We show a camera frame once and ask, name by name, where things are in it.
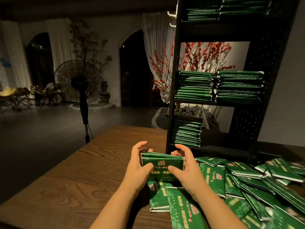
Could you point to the person's right hand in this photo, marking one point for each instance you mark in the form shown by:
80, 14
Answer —
190, 174

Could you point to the person's left hand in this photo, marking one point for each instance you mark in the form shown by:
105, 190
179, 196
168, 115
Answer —
136, 171

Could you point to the pile of green packets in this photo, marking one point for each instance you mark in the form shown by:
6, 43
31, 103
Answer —
267, 183

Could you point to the bare branched tree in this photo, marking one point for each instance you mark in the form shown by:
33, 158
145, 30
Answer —
88, 40

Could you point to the bundle of green packets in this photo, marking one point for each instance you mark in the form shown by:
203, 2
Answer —
163, 165

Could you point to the red berry branches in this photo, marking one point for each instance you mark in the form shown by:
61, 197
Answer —
202, 54

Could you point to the black metal shelf rack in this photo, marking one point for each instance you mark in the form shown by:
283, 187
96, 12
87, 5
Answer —
276, 54

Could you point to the dark vase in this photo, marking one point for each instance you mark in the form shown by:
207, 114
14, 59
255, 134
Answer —
104, 93

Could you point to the white curtain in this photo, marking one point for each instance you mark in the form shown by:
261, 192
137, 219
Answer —
59, 43
157, 40

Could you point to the black standing fan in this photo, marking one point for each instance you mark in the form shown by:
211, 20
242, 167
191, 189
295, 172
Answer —
78, 82

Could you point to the person's left forearm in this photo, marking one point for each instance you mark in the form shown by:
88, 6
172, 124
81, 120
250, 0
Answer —
114, 212

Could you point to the white hook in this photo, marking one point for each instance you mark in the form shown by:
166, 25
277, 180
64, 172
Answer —
172, 25
172, 14

